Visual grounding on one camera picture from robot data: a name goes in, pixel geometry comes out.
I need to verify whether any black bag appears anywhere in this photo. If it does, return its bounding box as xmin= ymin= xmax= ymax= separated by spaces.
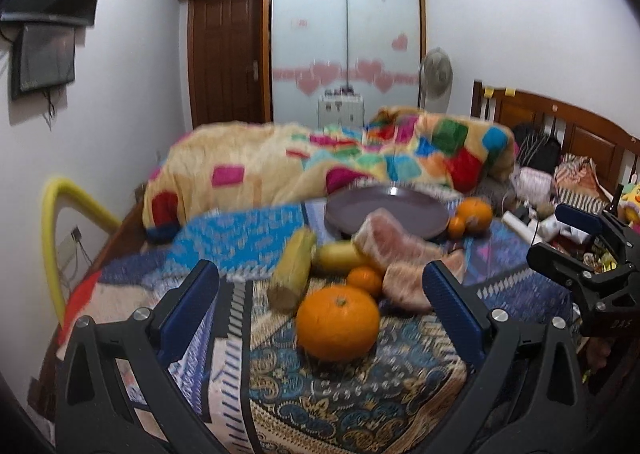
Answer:
xmin=513 ymin=123 xmax=562 ymax=175

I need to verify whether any frosted sliding wardrobe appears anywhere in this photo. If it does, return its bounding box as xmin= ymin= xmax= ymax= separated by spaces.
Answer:
xmin=270 ymin=0 xmax=422 ymax=127

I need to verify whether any patterned bed sheet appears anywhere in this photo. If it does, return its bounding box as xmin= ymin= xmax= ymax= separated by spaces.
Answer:
xmin=55 ymin=183 xmax=574 ymax=454

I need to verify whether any large orange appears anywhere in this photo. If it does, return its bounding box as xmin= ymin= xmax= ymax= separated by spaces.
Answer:
xmin=295 ymin=284 xmax=381 ymax=363
xmin=456 ymin=197 xmax=494 ymax=234

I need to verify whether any white standing fan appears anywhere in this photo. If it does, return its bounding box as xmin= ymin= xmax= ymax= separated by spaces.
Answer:
xmin=419 ymin=47 xmax=454 ymax=114

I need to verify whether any small tangerine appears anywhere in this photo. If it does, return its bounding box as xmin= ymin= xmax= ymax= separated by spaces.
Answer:
xmin=447 ymin=215 xmax=466 ymax=241
xmin=346 ymin=266 xmax=383 ymax=298

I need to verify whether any small pomelo segment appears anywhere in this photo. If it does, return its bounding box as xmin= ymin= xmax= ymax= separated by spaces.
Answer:
xmin=383 ymin=248 xmax=466 ymax=313

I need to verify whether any dark purple plate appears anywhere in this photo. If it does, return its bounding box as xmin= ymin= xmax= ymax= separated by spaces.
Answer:
xmin=324 ymin=185 xmax=449 ymax=240

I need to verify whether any brown wooden door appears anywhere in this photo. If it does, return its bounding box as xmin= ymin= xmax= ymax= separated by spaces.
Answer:
xmin=188 ymin=0 xmax=266 ymax=127

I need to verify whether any white box appliance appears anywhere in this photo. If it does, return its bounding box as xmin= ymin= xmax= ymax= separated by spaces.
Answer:
xmin=317 ymin=92 xmax=364 ymax=128

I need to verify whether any corn cob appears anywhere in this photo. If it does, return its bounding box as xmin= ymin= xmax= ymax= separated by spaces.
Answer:
xmin=311 ymin=241 xmax=369 ymax=277
xmin=267 ymin=226 xmax=317 ymax=313

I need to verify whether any yellow foam tube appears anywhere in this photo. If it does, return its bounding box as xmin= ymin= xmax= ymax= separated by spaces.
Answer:
xmin=40 ymin=177 xmax=122 ymax=325

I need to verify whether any wooden headboard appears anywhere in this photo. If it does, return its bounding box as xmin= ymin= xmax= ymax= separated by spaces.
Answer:
xmin=471 ymin=81 xmax=639 ymax=192

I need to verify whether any colourful patchwork blanket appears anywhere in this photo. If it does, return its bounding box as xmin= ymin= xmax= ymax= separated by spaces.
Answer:
xmin=142 ymin=107 xmax=515 ymax=240

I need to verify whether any small wall monitor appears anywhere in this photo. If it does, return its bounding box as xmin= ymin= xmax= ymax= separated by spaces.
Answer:
xmin=10 ymin=23 xmax=75 ymax=100

